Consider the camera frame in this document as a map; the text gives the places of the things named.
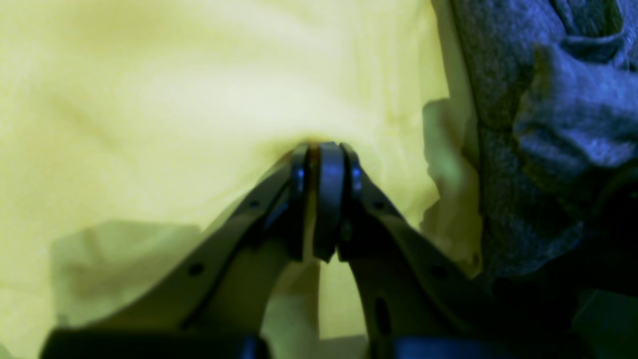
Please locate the grey long-sleeve shirt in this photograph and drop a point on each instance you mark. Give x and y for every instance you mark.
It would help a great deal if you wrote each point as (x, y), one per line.
(555, 87)

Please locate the yellow table cloth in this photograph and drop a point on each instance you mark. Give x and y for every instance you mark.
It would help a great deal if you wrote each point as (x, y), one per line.
(129, 126)

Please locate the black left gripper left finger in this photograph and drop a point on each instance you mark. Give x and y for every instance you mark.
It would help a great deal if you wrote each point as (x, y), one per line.
(212, 305)

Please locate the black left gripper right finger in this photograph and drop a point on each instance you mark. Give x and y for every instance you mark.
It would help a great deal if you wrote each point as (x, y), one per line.
(417, 304)

